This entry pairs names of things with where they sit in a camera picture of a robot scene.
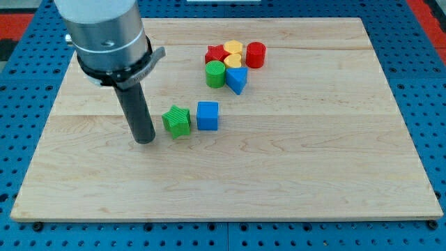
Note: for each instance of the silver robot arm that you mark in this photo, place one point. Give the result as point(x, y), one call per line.
point(110, 41)

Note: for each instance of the blue cube block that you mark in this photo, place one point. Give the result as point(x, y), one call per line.
point(207, 115)

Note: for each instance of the green star block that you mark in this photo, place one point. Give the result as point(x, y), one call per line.
point(177, 121)

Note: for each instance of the red star block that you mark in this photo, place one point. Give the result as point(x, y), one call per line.
point(216, 53)

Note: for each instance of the wooden board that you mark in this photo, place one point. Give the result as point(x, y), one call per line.
point(315, 135)

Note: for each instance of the blue triangle block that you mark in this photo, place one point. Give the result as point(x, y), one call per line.
point(236, 79)

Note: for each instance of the green cylinder block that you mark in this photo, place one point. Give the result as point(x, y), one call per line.
point(215, 74)

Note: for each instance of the yellow heart block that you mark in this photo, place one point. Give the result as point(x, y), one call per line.
point(233, 61)

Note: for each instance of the red cylinder block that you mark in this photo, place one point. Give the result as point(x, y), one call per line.
point(255, 55)

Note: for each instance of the yellow hexagon block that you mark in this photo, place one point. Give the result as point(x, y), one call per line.
point(233, 47)

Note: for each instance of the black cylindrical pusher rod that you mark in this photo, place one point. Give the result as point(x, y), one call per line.
point(135, 109)

